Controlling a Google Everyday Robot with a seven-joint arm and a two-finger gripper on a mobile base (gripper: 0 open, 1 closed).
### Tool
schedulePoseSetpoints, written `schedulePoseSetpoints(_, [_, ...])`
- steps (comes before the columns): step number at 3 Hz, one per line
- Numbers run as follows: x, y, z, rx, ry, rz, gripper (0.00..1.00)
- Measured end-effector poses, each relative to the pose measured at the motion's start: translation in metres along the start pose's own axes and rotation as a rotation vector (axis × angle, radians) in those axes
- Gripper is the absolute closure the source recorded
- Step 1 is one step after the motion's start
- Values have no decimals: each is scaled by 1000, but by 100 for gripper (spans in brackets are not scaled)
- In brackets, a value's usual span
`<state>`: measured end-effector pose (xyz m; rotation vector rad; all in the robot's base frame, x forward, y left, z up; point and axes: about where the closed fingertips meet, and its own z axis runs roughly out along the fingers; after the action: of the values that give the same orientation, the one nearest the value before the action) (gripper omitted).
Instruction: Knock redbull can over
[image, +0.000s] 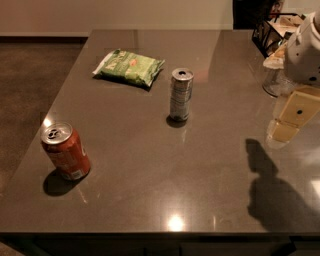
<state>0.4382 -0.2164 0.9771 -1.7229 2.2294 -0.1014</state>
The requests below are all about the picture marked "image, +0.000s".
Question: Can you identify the orange soda can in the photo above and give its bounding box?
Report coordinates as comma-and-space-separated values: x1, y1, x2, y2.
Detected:
41, 122, 91, 181

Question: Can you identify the clear glass jar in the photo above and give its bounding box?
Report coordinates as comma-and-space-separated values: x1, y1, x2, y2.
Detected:
262, 56, 295, 97

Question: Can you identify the black wire basket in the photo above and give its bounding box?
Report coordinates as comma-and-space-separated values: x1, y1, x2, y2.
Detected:
252, 13, 305, 58

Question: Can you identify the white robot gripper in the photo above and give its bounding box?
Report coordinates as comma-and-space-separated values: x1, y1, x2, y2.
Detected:
266, 9, 320, 149

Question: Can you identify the silver blue redbull can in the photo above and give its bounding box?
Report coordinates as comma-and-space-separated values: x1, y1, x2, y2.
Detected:
170, 68, 194, 122

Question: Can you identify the green chip bag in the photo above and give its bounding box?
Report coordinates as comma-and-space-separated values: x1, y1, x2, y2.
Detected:
93, 49, 165, 87

